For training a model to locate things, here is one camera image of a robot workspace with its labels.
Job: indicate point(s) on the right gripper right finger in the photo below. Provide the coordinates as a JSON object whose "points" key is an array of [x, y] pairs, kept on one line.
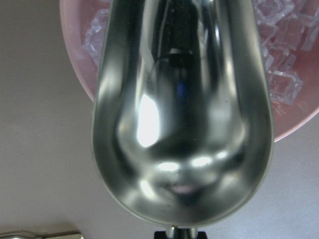
{"points": [[201, 235]]}

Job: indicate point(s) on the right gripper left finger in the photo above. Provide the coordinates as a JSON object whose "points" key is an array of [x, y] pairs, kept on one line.
{"points": [[160, 235]]}

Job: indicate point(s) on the stainless steel ice scoop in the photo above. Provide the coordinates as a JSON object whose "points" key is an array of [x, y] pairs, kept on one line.
{"points": [[192, 146]]}

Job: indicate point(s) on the pink bowl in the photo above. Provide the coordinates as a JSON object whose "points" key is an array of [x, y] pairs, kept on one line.
{"points": [[287, 118]]}

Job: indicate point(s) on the pile of clear ice cubes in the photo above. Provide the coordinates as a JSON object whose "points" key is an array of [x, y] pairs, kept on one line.
{"points": [[289, 35]]}

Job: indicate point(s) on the bamboo cutting board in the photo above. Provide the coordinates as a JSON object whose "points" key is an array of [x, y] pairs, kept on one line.
{"points": [[35, 235]]}

